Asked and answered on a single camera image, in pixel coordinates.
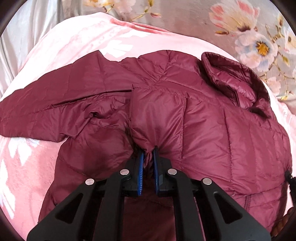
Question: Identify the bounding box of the maroon puffer jacket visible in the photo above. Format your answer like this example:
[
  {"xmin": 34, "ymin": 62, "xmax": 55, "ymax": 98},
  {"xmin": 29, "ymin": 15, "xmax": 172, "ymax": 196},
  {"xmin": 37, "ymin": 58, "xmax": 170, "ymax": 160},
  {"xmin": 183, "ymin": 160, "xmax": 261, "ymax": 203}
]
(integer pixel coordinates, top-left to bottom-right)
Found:
[{"xmin": 1, "ymin": 50, "xmax": 292, "ymax": 240}]

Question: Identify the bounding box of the pink plush blanket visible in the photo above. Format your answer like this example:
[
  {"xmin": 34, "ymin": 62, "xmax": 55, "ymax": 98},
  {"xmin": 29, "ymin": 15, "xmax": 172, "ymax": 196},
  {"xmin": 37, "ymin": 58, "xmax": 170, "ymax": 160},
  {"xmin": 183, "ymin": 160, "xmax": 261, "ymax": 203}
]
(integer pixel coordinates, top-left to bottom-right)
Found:
[{"xmin": 1, "ymin": 13, "xmax": 295, "ymax": 238}]

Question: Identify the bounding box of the grey floral blanket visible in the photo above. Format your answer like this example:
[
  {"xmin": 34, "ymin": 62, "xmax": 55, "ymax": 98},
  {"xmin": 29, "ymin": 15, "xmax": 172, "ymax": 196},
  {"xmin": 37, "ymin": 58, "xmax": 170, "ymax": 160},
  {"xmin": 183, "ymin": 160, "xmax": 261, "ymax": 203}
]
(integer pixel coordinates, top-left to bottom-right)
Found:
[{"xmin": 62, "ymin": 1, "xmax": 295, "ymax": 105}]

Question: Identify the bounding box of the silver satin curtain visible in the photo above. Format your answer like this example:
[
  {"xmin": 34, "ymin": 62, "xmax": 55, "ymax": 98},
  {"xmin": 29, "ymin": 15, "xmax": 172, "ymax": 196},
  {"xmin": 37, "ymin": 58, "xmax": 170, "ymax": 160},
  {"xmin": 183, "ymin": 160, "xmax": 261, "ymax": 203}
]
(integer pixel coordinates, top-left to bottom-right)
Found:
[{"xmin": 1, "ymin": 1, "xmax": 64, "ymax": 95}]

